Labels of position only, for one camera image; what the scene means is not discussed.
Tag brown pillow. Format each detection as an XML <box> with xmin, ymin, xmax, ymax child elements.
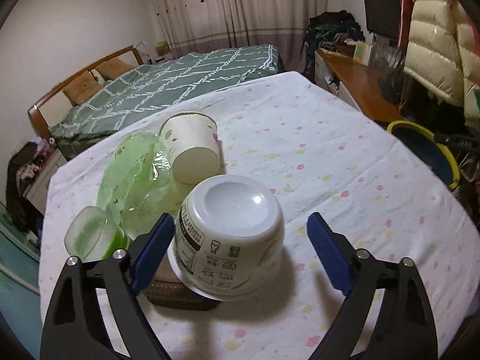
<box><xmin>63</xmin><ymin>72</ymin><xmax>103</xmax><ymax>106</ymax></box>
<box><xmin>95</xmin><ymin>58</ymin><xmax>135</xmax><ymax>80</ymax></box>

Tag white yogurt tub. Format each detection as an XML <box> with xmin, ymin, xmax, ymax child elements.
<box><xmin>168</xmin><ymin>175</ymin><xmax>285</xmax><ymax>302</ymax></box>

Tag black bin yellow rim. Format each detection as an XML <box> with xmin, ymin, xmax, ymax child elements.
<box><xmin>386</xmin><ymin>120</ymin><xmax>461</xmax><ymax>191</ymax></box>

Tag black television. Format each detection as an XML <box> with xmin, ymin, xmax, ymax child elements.
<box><xmin>364</xmin><ymin>0</ymin><xmax>401</xmax><ymax>41</ymax></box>

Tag white nightstand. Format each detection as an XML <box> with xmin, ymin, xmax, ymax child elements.
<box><xmin>24</xmin><ymin>149</ymin><xmax>67</xmax><ymax>214</ymax></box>

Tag dark clothes on nightstand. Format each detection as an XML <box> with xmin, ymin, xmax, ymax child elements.
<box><xmin>6</xmin><ymin>138</ymin><xmax>54</xmax><ymax>236</ymax></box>

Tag cream puffer jacket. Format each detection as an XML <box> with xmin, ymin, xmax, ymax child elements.
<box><xmin>404</xmin><ymin>0</ymin><xmax>479</xmax><ymax>130</ymax></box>

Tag clear green plastic bottle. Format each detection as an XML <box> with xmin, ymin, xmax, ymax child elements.
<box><xmin>64</xmin><ymin>205</ymin><xmax>131</xmax><ymax>262</ymax></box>

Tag pile of dark clothes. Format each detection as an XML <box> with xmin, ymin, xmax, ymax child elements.
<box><xmin>303</xmin><ymin>10</ymin><xmax>365</xmax><ymax>68</ymax></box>

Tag left brown pillow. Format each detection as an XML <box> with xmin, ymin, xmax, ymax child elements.
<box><xmin>63</xmin><ymin>72</ymin><xmax>103</xmax><ymax>106</ymax></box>

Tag bed with green plaid duvet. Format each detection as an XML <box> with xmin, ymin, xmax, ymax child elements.
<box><xmin>49</xmin><ymin>45</ymin><xmax>281</xmax><ymax>159</ymax></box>

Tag right brown pillow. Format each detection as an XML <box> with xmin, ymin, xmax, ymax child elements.
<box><xmin>95</xmin><ymin>58</ymin><xmax>135</xmax><ymax>80</ymax></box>

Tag wooden headboard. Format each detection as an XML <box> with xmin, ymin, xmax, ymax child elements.
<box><xmin>28</xmin><ymin>46</ymin><xmax>143</xmax><ymax>140</ymax></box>

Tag brown small box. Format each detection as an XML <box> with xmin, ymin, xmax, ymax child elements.
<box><xmin>142</xmin><ymin>258</ymin><xmax>220</xmax><ymax>311</ymax></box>

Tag white dotted tablecloth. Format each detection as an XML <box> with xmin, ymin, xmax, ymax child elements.
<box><xmin>39</xmin><ymin>72</ymin><xmax>479</xmax><ymax>359</ymax></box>

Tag pink striped curtain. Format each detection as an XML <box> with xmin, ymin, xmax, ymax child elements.
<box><xmin>151</xmin><ymin>0</ymin><xmax>328</xmax><ymax>72</ymax></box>

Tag wooden desk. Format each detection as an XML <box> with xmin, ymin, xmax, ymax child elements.
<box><xmin>314</xmin><ymin>49</ymin><xmax>403</xmax><ymax>125</ymax></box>

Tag white paper cup apple print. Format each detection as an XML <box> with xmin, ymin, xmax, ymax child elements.
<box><xmin>159</xmin><ymin>111</ymin><xmax>221</xmax><ymax>185</ymax></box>

